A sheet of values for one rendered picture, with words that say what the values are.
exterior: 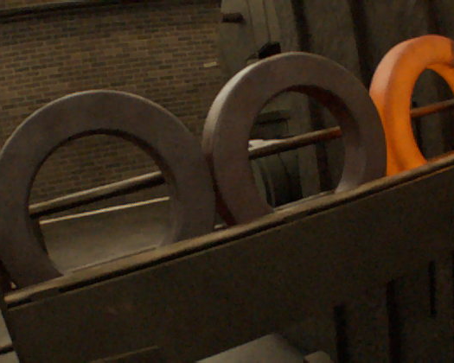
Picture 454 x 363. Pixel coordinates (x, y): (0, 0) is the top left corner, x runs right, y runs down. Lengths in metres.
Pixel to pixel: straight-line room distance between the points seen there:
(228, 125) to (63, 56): 6.24
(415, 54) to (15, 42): 6.30
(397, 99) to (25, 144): 0.34
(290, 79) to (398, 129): 0.13
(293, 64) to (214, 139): 0.10
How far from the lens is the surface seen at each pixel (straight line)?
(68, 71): 6.58
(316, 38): 1.18
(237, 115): 0.41
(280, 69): 0.43
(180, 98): 6.78
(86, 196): 0.44
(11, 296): 0.37
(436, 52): 0.56
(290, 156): 1.79
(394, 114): 0.50
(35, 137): 0.38
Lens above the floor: 0.71
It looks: 6 degrees down
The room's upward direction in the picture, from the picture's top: 9 degrees counter-clockwise
